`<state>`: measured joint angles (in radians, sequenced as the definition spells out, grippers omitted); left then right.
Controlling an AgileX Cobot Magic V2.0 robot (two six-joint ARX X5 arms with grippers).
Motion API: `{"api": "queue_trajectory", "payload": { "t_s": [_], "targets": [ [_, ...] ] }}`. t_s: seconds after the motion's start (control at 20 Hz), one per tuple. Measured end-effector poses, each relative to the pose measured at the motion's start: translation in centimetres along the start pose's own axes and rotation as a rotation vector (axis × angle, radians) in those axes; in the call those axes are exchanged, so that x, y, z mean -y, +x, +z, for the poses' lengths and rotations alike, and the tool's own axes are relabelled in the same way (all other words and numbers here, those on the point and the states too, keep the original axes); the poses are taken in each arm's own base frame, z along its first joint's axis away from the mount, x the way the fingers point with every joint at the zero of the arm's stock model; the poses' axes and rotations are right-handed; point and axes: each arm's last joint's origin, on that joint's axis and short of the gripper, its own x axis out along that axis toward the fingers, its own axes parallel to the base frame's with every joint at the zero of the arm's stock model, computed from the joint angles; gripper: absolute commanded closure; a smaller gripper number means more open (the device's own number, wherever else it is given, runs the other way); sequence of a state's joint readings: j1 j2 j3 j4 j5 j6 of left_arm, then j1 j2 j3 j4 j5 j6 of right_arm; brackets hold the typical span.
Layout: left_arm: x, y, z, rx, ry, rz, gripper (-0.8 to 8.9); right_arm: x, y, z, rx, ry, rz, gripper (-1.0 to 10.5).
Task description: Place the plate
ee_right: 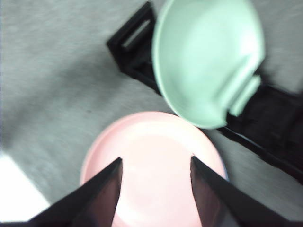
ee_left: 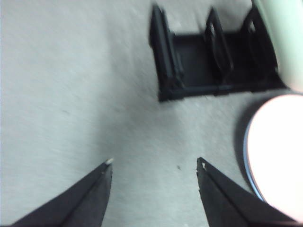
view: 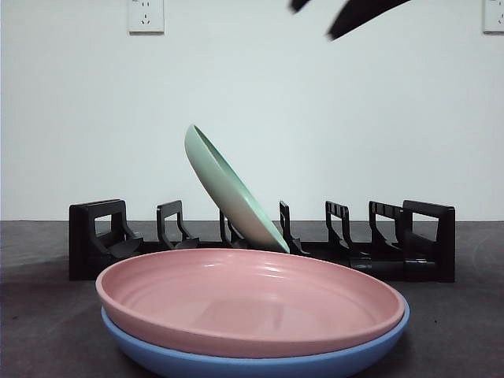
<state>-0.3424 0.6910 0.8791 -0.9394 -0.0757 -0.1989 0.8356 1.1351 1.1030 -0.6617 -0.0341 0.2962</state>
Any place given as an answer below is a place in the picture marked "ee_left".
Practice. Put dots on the pink plate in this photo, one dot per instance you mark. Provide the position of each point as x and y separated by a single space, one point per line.
279 153

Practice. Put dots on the green plate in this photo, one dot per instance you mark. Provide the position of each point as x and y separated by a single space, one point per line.
288 47

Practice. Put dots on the blue plate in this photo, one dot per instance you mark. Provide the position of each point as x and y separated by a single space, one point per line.
245 151

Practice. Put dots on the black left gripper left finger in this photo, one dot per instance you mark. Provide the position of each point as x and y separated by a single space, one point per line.
82 203

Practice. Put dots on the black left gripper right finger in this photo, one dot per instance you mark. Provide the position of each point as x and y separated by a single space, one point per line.
227 205

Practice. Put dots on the black plastic dish rack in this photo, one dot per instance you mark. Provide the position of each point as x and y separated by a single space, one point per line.
189 61

